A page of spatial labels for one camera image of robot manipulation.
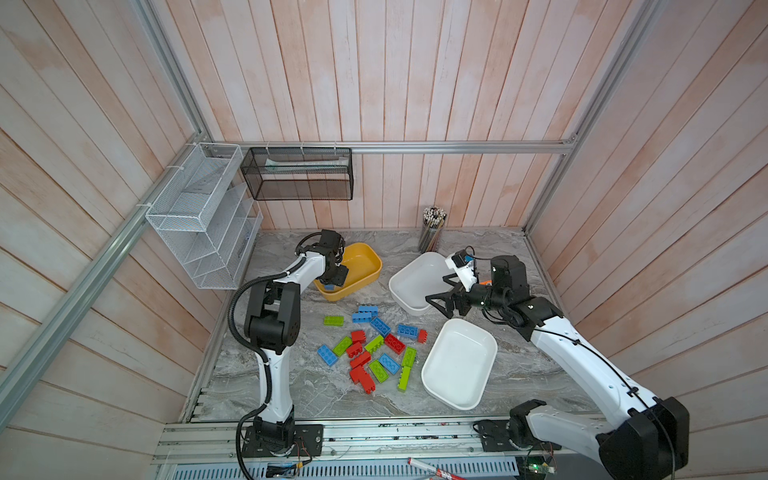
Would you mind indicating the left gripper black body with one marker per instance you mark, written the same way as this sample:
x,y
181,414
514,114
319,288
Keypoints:
x,y
336,274

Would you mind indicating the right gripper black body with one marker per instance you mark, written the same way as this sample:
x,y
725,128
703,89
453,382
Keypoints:
x,y
478,296

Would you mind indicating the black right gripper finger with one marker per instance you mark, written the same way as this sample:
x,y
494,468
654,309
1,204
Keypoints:
x,y
456,291
446,305

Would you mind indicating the green lego brick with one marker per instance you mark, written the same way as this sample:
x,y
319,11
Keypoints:
x,y
404,377
375,344
335,321
341,348
378,371
409,357

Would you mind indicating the blue lego brick pair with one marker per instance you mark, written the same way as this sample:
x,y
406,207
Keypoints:
x,y
365,314

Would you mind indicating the red lego brick bottom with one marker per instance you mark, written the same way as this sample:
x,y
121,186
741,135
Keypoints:
x,y
361,377

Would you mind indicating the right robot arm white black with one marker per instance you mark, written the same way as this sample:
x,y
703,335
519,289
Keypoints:
x,y
642,436

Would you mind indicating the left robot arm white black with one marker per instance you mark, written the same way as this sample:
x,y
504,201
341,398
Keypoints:
x,y
264,316

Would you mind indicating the yellow plastic bin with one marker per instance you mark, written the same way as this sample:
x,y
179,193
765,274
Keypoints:
x,y
364,267

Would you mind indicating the white plastic bin far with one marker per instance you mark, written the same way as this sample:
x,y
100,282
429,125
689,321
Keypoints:
x,y
421,277

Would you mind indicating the white plastic bin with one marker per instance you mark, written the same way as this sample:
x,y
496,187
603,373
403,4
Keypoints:
x,y
421,277
459,364

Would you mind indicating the white plastic bin near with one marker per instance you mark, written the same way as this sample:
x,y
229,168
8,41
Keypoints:
x,y
459,364

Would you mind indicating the green lego brick bottom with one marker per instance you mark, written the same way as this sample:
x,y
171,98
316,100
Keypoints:
x,y
404,377

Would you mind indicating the red white marker pen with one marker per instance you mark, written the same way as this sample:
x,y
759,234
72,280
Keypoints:
x,y
432,470

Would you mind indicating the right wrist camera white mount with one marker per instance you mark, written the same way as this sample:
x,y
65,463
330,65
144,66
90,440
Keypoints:
x,y
463,265

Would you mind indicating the black mesh wall basket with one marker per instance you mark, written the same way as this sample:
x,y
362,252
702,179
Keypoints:
x,y
299,173

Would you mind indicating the white wire mesh shelf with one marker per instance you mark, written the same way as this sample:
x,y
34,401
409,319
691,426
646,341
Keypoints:
x,y
206,221

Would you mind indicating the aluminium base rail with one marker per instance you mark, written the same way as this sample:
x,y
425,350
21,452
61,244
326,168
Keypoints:
x,y
373,448

